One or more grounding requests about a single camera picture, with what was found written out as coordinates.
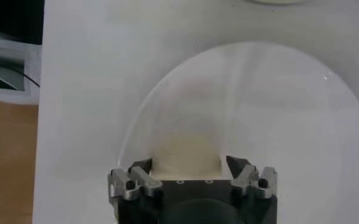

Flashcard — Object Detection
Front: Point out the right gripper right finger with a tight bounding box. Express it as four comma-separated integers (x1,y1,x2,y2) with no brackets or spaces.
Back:
226,155,278,200

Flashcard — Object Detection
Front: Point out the white steamed baozi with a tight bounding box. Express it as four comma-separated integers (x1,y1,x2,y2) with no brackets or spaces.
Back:
151,133,223,180

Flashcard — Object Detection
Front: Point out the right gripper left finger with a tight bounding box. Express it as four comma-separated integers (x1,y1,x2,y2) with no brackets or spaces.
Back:
107,157,164,201

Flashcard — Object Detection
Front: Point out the white round plate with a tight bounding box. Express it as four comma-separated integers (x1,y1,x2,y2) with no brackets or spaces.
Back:
116,41,359,224

